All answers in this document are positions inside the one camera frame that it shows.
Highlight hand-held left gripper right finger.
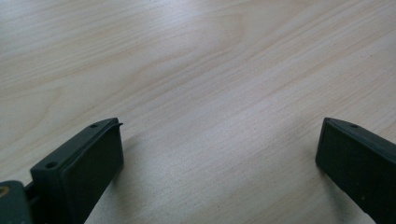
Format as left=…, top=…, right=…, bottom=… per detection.
left=315, top=117, right=396, bottom=224

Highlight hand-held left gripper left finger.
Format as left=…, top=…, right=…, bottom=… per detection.
left=30, top=117, right=125, bottom=224

